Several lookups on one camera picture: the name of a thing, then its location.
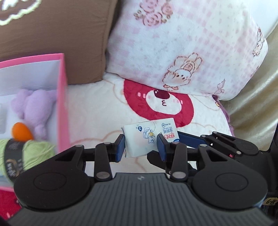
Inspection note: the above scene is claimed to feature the white tissue packet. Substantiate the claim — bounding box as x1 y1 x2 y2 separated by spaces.
122 118 179 158

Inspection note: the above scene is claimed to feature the purple plush toy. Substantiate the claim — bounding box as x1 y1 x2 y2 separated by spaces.
11 89 58 140

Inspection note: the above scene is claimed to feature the cartoon bear fleece blanket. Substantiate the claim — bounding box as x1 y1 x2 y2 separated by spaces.
0 72 236 221

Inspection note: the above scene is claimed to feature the cream bed headboard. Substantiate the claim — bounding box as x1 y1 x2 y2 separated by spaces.
222 27 277 151

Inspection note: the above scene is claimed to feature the orange makeup sponge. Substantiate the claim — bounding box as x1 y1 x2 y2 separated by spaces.
11 122 34 142

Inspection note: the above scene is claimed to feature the green yarn ball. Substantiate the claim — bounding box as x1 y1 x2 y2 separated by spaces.
1 139 56 181

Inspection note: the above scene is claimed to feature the pink checked bunny pillow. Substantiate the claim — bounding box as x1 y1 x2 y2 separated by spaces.
107 1 268 100

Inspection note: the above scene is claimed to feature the pink storage box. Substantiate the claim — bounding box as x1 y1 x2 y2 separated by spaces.
1 53 69 192

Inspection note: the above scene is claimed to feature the brown embroidered pillow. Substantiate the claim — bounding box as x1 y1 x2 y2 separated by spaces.
1 0 117 84

